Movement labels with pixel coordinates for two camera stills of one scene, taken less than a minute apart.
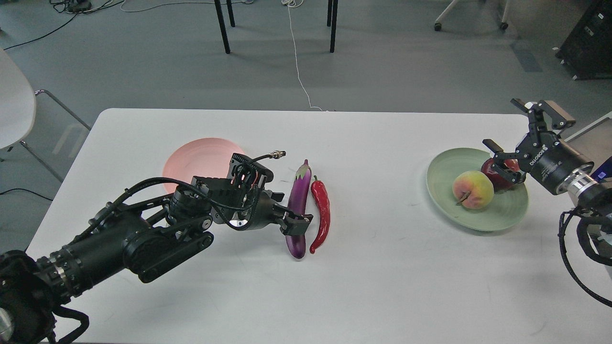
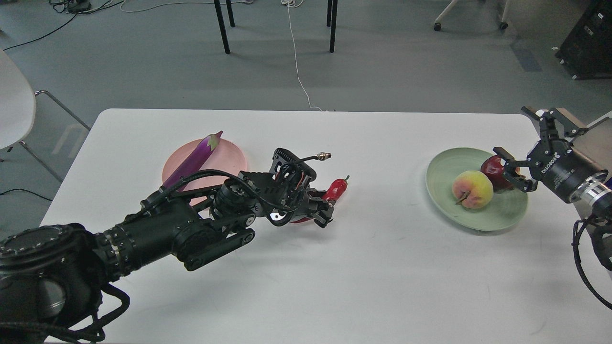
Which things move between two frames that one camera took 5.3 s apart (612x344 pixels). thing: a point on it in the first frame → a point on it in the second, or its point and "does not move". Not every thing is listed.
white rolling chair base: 438,26 does not move
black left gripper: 263,212 → 296,204
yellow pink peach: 474,189 does not move
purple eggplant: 298,203 → 191,161
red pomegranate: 499,182 does not move
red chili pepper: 321,195 → 333,192
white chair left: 17,107 does not move
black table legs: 224,30 does not move
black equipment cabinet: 586,54 does not move
